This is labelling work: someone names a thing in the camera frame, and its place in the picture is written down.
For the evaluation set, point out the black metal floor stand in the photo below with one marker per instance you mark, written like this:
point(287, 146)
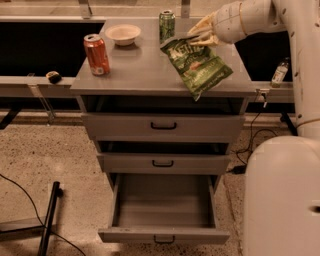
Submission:
point(41, 227)

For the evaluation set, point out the grey drawer cabinet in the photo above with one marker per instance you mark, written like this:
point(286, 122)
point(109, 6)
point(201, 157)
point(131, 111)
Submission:
point(143, 81)

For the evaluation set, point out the green jalapeno chip bag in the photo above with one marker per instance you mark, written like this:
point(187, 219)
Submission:
point(198, 66)

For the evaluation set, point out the grey middle drawer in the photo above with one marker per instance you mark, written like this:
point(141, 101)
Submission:
point(144, 163)

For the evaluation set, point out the grey top drawer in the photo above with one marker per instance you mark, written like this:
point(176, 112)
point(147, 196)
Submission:
point(163, 127)

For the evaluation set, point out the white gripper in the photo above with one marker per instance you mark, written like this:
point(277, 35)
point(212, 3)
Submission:
point(227, 22)

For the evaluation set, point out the grey drawer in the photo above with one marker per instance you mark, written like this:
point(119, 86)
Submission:
point(163, 209)
point(163, 127)
point(144, 163)

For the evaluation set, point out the white paper bowl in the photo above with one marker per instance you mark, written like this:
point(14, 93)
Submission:
point(123, 34)

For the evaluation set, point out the green soda can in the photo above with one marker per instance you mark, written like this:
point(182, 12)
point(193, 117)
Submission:
point(166, 25)

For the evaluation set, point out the small black round object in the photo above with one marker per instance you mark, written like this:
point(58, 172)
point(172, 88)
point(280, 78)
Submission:
point(53, 77)

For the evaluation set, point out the orange soda can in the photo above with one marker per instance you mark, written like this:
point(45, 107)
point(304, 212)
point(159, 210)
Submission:
point(96, 53)

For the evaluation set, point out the black wheeled table leg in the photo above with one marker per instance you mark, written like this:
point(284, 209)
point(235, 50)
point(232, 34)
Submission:
point(286, 119)

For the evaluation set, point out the grey bottom drawer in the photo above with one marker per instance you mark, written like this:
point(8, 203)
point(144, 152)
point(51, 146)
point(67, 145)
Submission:
point(163, 209)

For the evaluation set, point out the clear bottle green label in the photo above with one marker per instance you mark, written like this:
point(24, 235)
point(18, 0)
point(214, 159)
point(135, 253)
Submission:
point(280, 72)

